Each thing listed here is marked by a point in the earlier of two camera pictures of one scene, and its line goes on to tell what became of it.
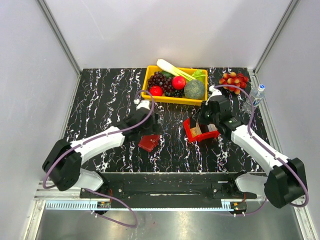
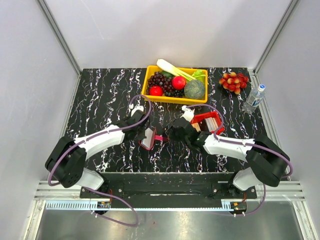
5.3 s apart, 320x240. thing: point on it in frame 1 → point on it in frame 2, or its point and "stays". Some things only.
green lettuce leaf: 199,75 stays
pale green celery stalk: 170,69 stays
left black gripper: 155,129 → 142,136
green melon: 194,89 stays
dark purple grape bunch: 159,79 stays
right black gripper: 198,117 → 170,133
